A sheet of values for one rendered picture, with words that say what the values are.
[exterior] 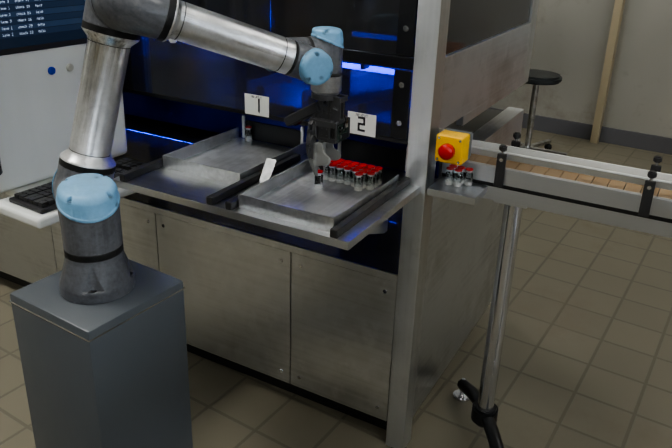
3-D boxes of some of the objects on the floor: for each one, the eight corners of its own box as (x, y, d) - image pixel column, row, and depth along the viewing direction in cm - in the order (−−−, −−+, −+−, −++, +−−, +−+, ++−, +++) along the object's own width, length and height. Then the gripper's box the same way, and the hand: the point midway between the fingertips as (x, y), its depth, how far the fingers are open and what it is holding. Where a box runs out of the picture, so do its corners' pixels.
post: (393, 432, 218) (457, -378, 140) (410, 439, 216) (485, -383, 137) (385, 444, 213) (446, -391, 135) (402, 451, 210) (475, -396, 132)
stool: (577, 155, 496) (591, 72, 473) (556, 176, 451) (571, 87, 428) (505, 141, 522) (516, 62, 499) (479, 160, 477) (489, 75, 454)
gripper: (333, 99, 158) (330, 185, 166) (354, 91, 167) (351, 172, 175) (302, 94, 162) (300, 178, 170) (324, 86, 170) (322, 166, 178)
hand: (317, 168), depth 173 cm, fingers closed
